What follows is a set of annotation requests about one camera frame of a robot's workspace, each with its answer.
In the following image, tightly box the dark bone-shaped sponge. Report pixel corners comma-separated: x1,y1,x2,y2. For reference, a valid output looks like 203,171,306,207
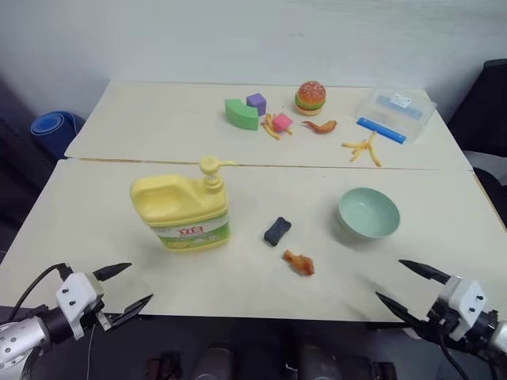
263,215,293,248

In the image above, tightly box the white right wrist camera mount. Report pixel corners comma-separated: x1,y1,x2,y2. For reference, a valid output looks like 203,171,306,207
433,275,489,342

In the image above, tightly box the toy hamburger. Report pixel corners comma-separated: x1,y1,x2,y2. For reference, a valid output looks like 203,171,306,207
293,80,328,117

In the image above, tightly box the light green bowl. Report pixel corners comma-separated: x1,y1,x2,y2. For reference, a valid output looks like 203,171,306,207
337,187,402,241

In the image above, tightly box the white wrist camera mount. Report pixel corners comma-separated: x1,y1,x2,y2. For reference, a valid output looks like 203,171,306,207
433,275,489,342
55,272,106,340

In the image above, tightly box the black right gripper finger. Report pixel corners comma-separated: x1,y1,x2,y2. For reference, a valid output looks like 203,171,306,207
375,291,429,340
398,259,453,285

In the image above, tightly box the blue rolled foam mat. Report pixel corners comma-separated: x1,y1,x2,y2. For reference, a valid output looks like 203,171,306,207
30,110,86,150

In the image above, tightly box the toy fried chicken piece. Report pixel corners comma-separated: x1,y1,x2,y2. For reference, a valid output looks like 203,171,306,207
282,249,316,278

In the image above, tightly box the black chair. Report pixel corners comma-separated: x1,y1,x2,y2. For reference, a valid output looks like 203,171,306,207
446,59,507,230

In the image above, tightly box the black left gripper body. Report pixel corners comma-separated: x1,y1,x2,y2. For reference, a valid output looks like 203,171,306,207
78,272,112,332

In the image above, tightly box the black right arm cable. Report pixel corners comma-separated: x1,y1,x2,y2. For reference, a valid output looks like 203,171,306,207
438,340,478,380

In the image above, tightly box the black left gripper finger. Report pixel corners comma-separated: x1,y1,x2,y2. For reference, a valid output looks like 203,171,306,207
103,293,154,330
93,262,133,283

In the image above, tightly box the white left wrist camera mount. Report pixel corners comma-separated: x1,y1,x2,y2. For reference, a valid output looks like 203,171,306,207
55,272,106,340

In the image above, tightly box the green curved foam block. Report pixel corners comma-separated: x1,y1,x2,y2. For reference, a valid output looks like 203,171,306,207
223,97,261,131

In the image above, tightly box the yellow detergent pump bottle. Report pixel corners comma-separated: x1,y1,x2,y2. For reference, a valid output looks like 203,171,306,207
129,154,238,253

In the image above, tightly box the pink foam cube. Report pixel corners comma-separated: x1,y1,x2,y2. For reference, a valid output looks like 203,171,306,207
271,112,294,134

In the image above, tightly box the purple foam cube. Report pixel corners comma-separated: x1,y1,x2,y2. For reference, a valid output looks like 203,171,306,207
246,92,267,117

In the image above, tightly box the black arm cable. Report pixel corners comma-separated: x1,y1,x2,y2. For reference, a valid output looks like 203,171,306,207
6,262,74,322
438,340,478,380

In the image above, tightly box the clear plastic zip bag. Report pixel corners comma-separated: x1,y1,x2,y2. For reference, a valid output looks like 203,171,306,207
353,87,438,146

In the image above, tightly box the toy french fries bunch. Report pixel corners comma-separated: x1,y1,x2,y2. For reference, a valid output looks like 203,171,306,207
260,112,294,141
341,131,383,168

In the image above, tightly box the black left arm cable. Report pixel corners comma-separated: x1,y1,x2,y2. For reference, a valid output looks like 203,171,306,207
6,262,74,322

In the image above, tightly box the orange toy shrimp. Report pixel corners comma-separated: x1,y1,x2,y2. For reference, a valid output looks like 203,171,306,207
300,119,338,135

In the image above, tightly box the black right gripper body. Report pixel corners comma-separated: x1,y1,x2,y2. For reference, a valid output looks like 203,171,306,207
410,299,463,350

